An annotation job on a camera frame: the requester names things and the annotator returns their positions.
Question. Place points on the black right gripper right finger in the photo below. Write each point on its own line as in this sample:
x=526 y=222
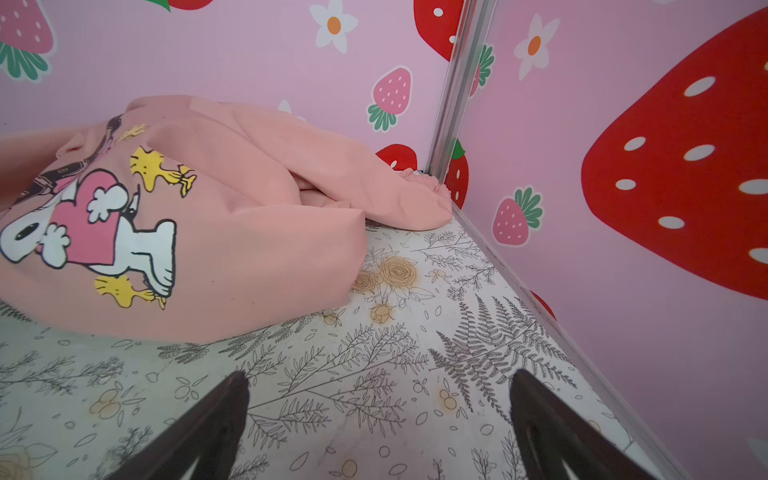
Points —
x=555 y=442

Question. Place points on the pink Snoopy hooded jacket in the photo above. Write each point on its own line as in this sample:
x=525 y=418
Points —
x=188 y=220

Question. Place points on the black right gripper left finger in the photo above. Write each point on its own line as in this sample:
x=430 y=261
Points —
x=203 y=442

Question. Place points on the aluminium frame corner post right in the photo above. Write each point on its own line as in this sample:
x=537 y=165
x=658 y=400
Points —
x=472 y=30

